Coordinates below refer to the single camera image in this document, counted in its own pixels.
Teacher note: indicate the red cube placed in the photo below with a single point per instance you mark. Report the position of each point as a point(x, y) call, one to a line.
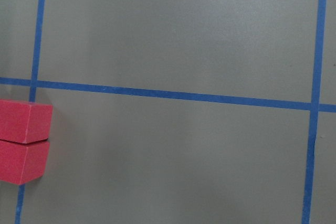
point(22, 163)
point(25, 122)

